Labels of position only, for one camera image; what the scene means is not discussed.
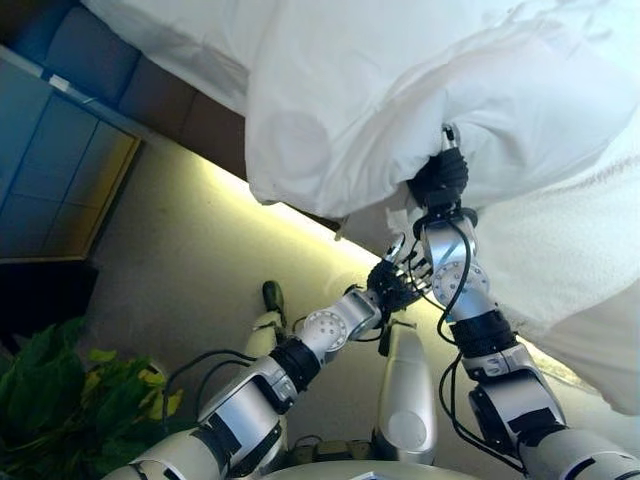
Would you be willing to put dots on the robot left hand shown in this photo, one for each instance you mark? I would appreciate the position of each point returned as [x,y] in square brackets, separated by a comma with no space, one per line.
[395,282]

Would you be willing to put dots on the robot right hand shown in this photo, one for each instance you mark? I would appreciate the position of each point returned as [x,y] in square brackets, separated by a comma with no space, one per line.
[445,175]

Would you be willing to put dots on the white duvet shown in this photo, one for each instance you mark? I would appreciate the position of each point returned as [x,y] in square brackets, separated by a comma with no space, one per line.
[390,100]

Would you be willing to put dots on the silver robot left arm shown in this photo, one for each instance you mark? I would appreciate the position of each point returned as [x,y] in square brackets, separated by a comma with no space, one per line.
[250,405]

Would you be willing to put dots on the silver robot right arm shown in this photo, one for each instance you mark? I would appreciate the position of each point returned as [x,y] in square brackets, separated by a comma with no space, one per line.
[505,395]

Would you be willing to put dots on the white fitted bed sheet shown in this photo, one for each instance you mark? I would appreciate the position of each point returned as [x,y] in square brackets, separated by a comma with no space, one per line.
[190,35]

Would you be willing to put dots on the robot right leg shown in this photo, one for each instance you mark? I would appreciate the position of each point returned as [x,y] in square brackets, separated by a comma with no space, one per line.
[407,390]

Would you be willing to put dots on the robot leg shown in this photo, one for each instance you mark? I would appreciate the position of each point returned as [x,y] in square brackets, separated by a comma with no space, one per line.
[407,390]
[267,330]

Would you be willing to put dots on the robot left leg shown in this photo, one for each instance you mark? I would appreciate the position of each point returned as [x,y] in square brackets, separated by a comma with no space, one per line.
[267,330]

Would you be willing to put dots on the white textured fringed blanket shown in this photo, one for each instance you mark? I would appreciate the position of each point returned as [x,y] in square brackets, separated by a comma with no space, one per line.
[565,260]

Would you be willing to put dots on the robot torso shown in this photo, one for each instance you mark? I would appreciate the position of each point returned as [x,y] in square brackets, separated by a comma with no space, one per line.
[390,472]

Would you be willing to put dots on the green leafy plant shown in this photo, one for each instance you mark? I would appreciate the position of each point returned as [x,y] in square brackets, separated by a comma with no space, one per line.
[60,400]

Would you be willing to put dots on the black box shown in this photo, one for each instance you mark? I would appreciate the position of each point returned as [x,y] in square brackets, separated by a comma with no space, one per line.
[40,300]

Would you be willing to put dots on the light wooden nightstand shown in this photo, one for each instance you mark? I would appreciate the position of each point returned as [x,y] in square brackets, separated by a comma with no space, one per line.
[55,175]

